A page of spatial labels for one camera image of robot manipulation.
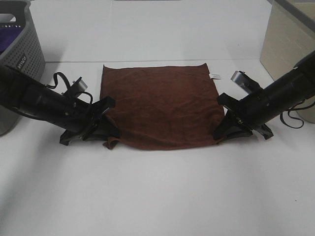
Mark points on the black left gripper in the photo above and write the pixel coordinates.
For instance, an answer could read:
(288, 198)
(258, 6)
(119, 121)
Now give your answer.
(93, 124)

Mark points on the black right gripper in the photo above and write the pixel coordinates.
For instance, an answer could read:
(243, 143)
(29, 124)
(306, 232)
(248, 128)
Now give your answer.
(236, 123)

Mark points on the brown towel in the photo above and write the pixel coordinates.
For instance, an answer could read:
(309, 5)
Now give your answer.
(162, 108)

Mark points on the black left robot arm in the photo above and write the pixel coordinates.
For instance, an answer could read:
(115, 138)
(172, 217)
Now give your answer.
(65, 105)

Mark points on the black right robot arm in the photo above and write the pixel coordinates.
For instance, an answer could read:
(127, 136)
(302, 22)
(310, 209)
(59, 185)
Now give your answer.
(263, 104)

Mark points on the grey perforated laundry basket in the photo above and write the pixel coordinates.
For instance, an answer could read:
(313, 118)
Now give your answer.
(21, 64)

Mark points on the beige storage bin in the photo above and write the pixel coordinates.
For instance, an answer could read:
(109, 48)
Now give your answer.
(290, 36)

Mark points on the purple cloth in basket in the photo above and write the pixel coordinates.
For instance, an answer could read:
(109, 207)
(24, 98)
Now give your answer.
(7, 36)

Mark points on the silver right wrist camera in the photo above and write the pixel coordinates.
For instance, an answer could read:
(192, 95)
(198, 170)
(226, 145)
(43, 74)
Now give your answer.
(240, 79)

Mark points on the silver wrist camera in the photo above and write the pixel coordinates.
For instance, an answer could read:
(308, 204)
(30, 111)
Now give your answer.
(240, 79)
(78, 86)

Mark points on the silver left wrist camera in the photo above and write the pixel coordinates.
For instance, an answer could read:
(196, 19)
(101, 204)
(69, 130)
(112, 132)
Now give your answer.
(78, 86)

